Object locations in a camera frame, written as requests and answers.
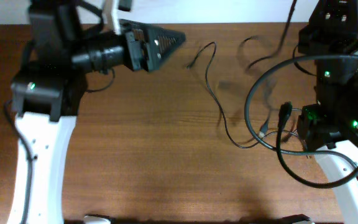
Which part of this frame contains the thin black audio cable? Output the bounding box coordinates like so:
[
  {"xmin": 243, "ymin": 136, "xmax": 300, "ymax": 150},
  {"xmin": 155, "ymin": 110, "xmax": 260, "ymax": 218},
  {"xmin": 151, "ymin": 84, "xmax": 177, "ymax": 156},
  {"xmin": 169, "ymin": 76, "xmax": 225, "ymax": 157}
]
[{"xmin": 186, "ymin": 40, "xmax": 312, "ymax": 159}]

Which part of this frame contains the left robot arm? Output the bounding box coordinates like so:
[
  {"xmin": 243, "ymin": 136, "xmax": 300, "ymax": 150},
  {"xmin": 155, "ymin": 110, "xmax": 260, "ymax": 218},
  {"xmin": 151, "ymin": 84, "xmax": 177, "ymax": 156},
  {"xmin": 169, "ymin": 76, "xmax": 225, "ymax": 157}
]
[{"xmin": 4, "ymin": 0, "xmax": 186, "ymax": 223}]

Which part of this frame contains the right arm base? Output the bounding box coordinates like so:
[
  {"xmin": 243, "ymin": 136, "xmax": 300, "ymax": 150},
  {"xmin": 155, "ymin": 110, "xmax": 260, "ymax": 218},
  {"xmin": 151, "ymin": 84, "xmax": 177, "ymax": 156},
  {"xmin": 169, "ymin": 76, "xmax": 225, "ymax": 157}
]
[{"xmin": 278, "ymin": 214, "xmax": 314, "ymax": 224}]

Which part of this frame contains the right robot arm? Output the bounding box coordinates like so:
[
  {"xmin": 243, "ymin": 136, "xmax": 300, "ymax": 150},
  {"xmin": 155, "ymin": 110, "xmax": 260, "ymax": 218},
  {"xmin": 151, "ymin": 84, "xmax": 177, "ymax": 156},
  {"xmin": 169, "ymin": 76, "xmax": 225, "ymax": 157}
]
[{"xmin": 297, "ymin": 1, "xmax": 358, "ymax": 223}]

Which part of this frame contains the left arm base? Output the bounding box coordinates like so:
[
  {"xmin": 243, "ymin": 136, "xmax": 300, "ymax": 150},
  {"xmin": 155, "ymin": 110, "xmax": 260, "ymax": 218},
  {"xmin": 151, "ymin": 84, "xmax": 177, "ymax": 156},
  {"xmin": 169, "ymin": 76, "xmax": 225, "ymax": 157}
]
[{"xmin": 83, "ymin": 215, "xmax": 114, "ymax": 224}]

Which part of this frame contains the right camera cable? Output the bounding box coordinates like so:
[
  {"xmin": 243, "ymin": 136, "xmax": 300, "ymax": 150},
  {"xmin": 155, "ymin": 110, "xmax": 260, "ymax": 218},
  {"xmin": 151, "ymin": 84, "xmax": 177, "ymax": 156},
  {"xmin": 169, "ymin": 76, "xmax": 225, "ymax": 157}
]
[{"xmin": 244, "ymin": 53, "xmax": 358, "ymax": 218}]

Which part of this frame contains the camera cable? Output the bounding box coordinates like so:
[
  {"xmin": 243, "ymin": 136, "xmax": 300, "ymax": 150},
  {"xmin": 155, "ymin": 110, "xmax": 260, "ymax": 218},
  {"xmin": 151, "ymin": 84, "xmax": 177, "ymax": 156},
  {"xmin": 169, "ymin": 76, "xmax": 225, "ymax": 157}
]
[
  {"xmin": 244, "ymin": 53, "xmax": 358, "ymax": 218},
  {"xmin": 3, "ymin": 99, "xmax": 38, "ymax": 224}
]

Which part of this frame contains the left camera cable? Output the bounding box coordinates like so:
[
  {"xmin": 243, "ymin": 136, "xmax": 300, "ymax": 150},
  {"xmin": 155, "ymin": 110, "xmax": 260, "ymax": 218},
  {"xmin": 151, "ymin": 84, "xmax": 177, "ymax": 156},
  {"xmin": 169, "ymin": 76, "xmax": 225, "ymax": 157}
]
[{"xmin": 3, "ymin": 99, "xmax": 38, "ymax": 224}]

